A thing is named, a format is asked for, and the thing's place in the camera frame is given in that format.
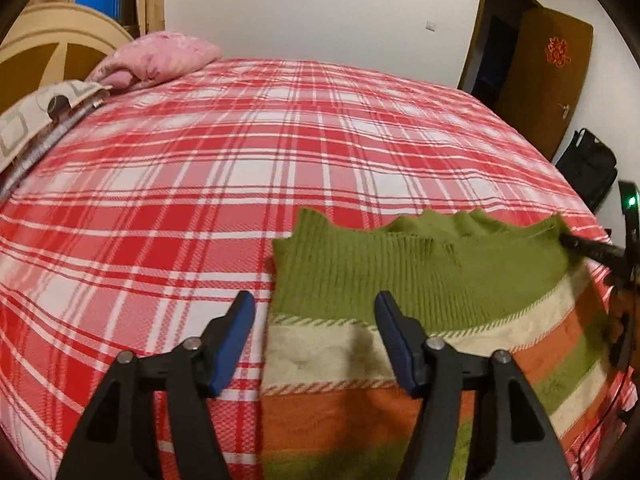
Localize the dark wooden door frame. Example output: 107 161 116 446
457 0 541 96

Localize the red plaid bed sheet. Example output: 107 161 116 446
0 58 618 480

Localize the pink floral pillow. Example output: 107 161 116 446
86 31 222 92

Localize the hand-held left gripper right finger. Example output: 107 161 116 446
374 291 573 480

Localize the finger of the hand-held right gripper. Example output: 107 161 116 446
560 232 628 263

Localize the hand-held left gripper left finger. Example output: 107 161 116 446
56 291 257 480

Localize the green striped knit sweater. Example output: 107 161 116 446
260 207 626 480

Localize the cream and brown headboard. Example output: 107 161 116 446
0 2 135 113

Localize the red paper door decoration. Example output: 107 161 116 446
546 36 571 66

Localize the tall black bag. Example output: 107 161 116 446
555 128 618 211

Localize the grey patterned pillow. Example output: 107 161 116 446
0 79 113 196

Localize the brown wooden door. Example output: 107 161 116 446
492 7 594 161

